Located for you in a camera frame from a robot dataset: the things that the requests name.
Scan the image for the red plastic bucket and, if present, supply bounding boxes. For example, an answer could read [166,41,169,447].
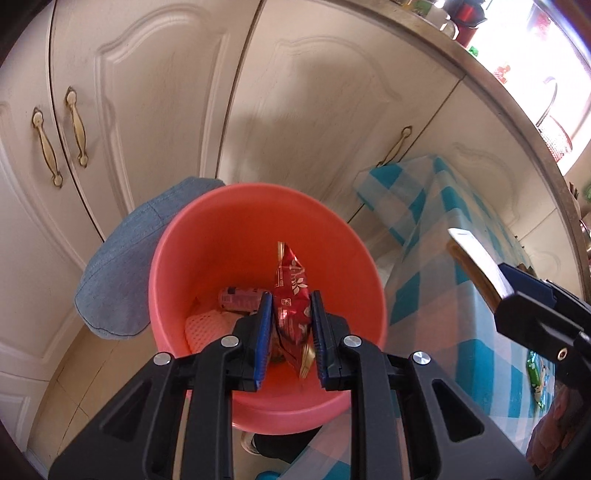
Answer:
[148,184,387,433]

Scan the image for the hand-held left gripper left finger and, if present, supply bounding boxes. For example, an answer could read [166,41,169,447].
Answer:
[48,291,274,480]

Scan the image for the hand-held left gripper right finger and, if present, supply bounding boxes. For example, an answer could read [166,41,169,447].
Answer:
[309,290,539,480]

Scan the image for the white cabinet door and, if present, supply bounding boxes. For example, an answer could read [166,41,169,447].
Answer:
[0,0,107,462]
[48,0,266,245]
[217,0,465,241]
[351,78,578,259]

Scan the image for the red mesh basket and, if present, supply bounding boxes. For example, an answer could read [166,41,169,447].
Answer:
[538,115,573,162]

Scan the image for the blue white checkered tablecloth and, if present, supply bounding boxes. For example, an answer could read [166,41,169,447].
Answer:
[277,154,591,480]

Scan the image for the blue denim hat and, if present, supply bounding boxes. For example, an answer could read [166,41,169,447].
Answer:
[75,176,227,341]

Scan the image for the person's right hand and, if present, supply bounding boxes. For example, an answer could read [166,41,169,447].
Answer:
[526,383,585,469]

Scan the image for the brass cabinet handle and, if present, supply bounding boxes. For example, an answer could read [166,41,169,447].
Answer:
[375,126,413,168]
[63,86,90,167]
[31,107,65,188]

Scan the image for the red snack wrapper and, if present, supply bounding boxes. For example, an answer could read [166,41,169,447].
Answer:
[270,241,319,380]

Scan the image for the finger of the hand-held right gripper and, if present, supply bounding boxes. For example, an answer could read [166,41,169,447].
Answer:
[499,262,591,324]
[493,293,586,358]

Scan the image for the green snack packet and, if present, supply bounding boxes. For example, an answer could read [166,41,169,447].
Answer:
[526,350,548,409]

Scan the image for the red jar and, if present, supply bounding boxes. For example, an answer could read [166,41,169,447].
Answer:
[450,0,490,44]

